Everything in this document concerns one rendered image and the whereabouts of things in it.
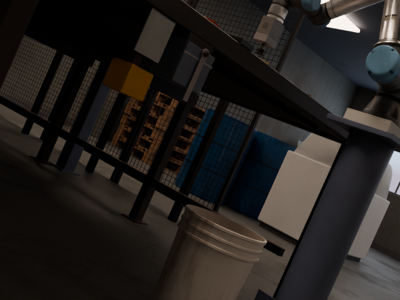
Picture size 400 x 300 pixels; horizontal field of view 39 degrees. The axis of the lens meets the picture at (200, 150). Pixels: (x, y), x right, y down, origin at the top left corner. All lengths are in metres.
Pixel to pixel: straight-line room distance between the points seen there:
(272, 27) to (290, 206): 3.76
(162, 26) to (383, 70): 0.82
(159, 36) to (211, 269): 0.74
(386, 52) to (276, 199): 4.13
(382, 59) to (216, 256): 0.86
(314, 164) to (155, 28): 4.51
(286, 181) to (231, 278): 4.21
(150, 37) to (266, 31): 0.91
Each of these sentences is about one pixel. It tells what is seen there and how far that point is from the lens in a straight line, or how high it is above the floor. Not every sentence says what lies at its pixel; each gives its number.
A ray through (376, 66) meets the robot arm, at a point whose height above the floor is 1.06.
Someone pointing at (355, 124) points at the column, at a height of 0.86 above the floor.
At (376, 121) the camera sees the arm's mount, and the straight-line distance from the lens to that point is 2.08.
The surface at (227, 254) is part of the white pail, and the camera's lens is 1.81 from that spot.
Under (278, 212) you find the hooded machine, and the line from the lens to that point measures 6.00.
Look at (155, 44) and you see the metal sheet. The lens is 1.55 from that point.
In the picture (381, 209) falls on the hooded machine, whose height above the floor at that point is 0.70.
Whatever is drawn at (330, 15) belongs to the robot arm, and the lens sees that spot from 2.44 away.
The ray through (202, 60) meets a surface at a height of 0.80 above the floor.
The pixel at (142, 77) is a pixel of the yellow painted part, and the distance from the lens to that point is 1.51.
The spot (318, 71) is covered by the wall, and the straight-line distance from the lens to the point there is 11.67.
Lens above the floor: 0.60
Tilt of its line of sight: 1 degrees down
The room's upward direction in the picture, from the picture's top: 24 degrees clockwise
